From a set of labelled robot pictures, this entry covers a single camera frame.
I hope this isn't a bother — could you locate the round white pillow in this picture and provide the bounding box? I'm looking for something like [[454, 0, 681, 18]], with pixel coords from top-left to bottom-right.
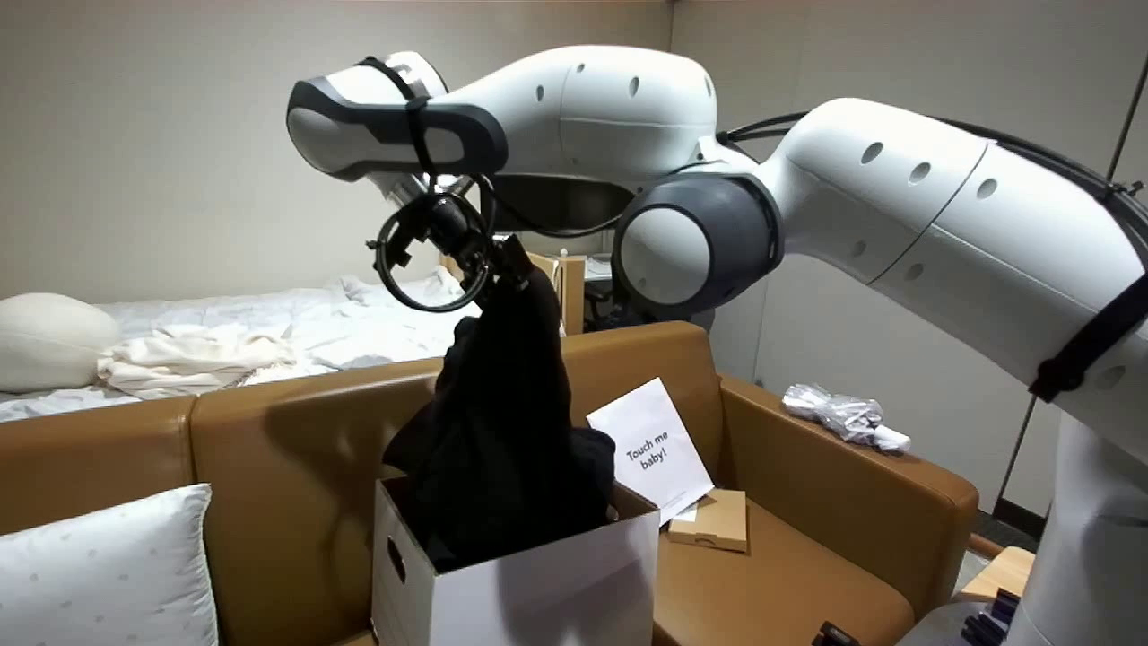
[[0, 290, 126, 394]]

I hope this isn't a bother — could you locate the brown leather sofa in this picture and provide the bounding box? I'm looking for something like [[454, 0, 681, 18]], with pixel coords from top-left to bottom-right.
[[0, 317, 983, 646]]

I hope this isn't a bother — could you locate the light wooden block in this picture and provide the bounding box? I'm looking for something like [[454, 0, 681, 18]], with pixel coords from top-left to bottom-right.
[[957, 541, 1041, 607]]

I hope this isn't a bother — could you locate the white crumpled plastic bag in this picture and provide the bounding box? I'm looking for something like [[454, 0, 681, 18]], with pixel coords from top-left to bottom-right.
[[780, 380, 915, 458]]

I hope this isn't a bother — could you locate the white paper sign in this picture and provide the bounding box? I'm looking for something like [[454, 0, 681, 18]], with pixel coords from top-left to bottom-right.
[[585, 372, 719, 528]]

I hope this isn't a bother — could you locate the white cardboard box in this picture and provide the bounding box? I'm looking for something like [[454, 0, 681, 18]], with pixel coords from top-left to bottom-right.
[[368, 471, 665, 646]]

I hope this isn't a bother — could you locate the white rumpled bedding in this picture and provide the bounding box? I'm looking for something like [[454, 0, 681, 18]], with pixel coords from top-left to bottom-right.
[[0, 261, 566, 424]]

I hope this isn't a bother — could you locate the white dotted square pillow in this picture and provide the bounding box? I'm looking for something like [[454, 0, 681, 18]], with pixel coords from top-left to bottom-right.
[[0, 482, 227, 646]]

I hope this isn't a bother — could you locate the black office chair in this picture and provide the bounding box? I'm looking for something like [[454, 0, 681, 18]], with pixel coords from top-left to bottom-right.
[[580, 274, 644, 334]]

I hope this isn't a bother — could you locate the small flat cardboard box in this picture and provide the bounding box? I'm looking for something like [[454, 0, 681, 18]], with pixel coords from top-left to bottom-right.
[[659, 483, 755, 556]]

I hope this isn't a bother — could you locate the black cloth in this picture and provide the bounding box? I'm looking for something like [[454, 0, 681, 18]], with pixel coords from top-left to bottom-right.
[[380, 235, 620, 574]]

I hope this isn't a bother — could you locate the small black object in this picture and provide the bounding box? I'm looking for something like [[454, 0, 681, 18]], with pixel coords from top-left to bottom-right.
[[812, 616, 866, 646]]

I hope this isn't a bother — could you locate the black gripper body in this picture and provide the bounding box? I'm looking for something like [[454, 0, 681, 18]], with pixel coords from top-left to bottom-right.
[[405, 190, 502, 288]]

